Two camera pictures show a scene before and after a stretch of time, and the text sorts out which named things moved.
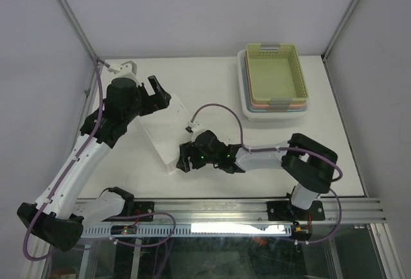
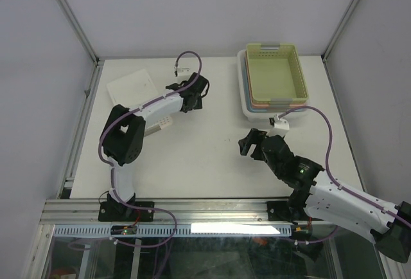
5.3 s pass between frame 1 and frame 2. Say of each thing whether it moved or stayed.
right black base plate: stayed
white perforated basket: moved
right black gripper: moved
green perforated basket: stayed
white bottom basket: stayed
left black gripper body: moved
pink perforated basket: stayed
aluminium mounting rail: stayed
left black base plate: stayed
